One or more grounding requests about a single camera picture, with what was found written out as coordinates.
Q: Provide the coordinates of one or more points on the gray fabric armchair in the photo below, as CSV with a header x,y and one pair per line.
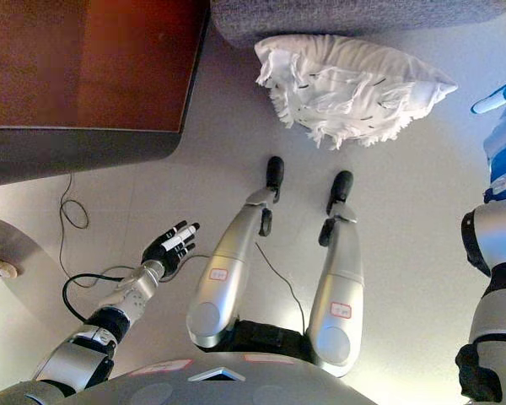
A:
x,y
341,17

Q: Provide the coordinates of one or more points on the silver robot leg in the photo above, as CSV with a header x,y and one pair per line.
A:
x,y
227,270
341,287

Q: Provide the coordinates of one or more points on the silver left robot leg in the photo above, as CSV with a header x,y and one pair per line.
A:
x,y
227,270

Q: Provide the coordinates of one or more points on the silver right robot leg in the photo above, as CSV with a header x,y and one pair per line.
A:
x,y
341,287

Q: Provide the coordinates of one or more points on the black right robot foot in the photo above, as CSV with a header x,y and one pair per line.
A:
x,y
341,185

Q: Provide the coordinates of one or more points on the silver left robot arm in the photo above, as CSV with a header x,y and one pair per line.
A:
x,y
109,312

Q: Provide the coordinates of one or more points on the white ruffled pillow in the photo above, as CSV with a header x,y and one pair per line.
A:
x,y
346,93

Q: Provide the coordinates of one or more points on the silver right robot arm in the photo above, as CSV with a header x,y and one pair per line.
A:
x,y
497,253

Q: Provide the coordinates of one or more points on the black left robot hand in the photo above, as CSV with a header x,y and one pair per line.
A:
x,y
168,249

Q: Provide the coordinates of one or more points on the brown wooden table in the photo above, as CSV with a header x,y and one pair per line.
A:
x,y
88,84

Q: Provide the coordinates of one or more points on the gray robot torso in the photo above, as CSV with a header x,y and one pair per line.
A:
x,y
219,384

